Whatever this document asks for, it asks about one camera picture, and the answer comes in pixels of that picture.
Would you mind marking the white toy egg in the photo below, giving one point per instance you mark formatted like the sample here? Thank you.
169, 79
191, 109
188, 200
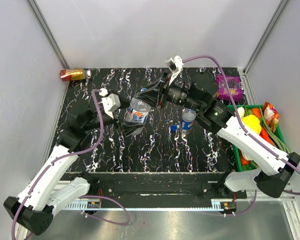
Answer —
241, 112

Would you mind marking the purple snack bag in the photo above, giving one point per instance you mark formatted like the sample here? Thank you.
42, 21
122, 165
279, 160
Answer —
234, 85

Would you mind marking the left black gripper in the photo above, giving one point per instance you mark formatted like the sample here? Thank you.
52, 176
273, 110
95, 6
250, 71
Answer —
127, 129

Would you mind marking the green plastic basket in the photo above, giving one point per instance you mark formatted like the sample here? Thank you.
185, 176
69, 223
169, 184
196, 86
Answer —
240, 161

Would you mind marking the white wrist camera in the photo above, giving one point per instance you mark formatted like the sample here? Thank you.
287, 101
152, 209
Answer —
110, 101
175, 65

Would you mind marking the blue bottle cap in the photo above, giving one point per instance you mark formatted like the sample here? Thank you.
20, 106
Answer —
173, 128

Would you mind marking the orange toy carrot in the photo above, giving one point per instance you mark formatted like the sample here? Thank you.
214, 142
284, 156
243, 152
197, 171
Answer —
265, 136

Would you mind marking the clear water bottle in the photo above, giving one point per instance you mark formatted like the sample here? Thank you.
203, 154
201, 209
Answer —
137, 112

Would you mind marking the Pepsi plastic bottle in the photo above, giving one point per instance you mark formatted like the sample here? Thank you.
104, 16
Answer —
187, 120

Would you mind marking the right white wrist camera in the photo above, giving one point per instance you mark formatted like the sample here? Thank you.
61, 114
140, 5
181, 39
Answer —
175, 65

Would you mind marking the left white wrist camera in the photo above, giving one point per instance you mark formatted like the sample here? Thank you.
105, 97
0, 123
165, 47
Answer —
110, 101

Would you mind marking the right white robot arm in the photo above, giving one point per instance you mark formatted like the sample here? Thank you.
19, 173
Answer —
275, 167

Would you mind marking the orange snack bag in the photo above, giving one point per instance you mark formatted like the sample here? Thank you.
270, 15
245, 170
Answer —
271, 116

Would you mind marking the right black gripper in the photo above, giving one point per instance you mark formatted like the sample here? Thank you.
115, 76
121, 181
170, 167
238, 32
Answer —
150, 94

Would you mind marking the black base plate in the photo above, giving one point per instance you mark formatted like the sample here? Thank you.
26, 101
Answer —
204, 185

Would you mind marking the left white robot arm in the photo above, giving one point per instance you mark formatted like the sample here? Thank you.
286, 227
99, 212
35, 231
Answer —
37, 205

